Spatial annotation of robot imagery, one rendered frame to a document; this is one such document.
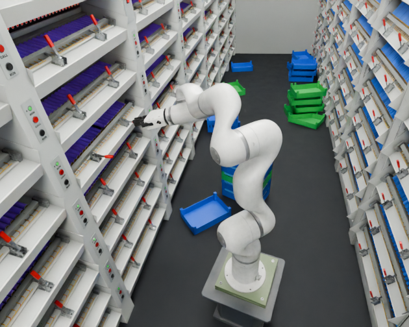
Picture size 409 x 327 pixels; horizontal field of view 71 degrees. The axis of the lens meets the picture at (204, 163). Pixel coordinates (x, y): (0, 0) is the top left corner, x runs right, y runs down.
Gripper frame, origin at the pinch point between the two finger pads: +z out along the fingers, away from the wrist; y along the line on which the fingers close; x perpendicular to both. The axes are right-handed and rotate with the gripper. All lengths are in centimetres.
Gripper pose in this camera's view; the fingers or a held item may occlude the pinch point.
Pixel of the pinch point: (138, 121)
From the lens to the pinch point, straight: 135.6
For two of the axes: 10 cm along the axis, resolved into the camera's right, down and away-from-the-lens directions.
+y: 2.1, -6.2, 7.6
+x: -2.8, -7.8, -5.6
